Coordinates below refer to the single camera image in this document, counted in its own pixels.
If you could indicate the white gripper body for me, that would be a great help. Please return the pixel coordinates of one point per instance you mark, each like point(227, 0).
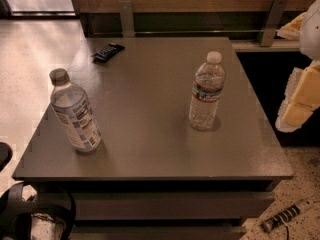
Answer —
point(310, 34)

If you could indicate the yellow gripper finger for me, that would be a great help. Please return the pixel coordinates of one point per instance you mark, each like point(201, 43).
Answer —
point(291, 30)
point(302, 98)

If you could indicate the clear plastic water bottle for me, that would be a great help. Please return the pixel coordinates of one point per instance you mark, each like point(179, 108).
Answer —
point(206, 91)

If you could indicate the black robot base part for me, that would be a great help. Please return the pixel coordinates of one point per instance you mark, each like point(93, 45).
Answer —
point(16, 213)

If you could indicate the dark rxbar blueberry wrapper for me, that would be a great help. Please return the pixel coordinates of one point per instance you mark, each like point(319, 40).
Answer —
point(106, 53)

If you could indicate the large labelled water bottle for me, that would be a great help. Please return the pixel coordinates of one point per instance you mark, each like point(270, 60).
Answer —
point(71, 105)

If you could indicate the striped tube on floor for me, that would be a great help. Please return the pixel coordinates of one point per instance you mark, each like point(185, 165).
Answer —
point(287, 215)

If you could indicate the grey drawer cabinet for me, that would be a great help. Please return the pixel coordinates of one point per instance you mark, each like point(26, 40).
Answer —
point(154, 177)

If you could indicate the right metal bracket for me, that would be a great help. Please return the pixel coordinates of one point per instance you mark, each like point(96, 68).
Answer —
point(267, 34)

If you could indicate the metal bracket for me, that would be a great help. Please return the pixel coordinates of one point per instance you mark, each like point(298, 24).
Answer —
point(126, 18)
point(267, 34)

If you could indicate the wooden wall bench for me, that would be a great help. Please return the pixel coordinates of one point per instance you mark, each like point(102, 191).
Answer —
point(240, 20)

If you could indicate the left metal bracket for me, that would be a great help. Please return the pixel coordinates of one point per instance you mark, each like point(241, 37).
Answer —
point(126, 18)

